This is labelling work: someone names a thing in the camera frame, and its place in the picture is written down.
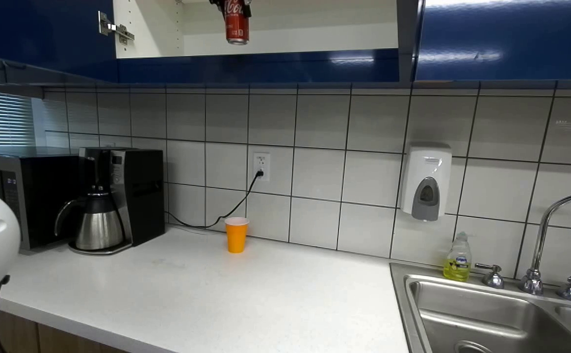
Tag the red soda can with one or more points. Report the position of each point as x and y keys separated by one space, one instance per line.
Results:
x=236 y=21

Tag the stainless steel sink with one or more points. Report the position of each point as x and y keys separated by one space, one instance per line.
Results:
x=447 y=316

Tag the window blinds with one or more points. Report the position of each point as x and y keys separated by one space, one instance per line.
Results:
x=0 y=119

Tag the orange plastic cup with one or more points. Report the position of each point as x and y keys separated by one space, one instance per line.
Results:
x=236 y=231

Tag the white soap dispenser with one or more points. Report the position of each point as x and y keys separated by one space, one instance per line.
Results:
x=426 y=180

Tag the steel cabinet hinge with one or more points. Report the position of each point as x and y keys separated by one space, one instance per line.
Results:
x=108 y=27

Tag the steel coffee carafe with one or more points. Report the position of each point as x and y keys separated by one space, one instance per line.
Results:
x=98 y=227

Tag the black steel coffee maker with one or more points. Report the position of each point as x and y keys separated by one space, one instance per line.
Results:
x=134 y=176

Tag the blue upper cabinet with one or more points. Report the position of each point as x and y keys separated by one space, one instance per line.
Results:
x=343 y=41

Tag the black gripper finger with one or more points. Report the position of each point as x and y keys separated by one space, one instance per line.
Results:
x=220 y=4
x=245 y=8

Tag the white wall outlet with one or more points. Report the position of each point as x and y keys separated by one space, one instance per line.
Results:
x=261 y=165

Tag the black steel microwave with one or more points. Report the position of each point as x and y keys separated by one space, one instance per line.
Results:
x=35 y=184

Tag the yellow dish soap bottle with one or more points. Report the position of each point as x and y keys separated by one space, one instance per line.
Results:
x=457 y=261

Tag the wooden lower cabinet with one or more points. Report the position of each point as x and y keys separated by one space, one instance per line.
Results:
x=26 y=335

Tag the chrome sink faucet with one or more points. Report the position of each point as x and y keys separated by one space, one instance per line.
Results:
x=551 y=251

